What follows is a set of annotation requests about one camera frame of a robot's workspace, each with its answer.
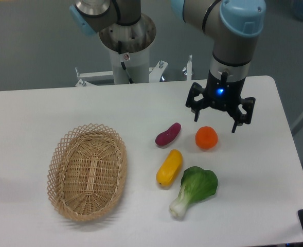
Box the purple sweet potato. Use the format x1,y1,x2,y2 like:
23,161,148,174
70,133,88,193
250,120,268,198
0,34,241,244
155,122,181,147

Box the woven wicker basket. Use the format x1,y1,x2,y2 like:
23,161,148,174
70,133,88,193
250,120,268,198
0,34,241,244
47,123,127,221

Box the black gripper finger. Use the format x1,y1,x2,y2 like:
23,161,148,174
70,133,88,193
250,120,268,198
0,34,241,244
185,82,207,122
231,97,256,133

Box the yellow mango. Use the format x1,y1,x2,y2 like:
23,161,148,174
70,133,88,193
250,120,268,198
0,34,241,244
156,149,183,187

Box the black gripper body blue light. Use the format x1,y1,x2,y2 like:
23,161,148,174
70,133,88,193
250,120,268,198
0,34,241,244
203,72,246,113

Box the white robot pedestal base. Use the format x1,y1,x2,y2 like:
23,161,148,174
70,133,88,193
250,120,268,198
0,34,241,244
75,14,168,86

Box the green bok choy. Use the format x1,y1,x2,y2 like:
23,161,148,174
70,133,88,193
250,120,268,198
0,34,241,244
169,166,218,219

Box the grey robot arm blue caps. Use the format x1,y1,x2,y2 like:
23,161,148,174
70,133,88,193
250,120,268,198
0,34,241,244
69,1,266,127

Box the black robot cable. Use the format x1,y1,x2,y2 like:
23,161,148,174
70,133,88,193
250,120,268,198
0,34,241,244
117,41,135,84

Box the orange tangerine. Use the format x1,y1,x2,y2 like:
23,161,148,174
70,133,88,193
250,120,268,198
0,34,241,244
195,126,218,149

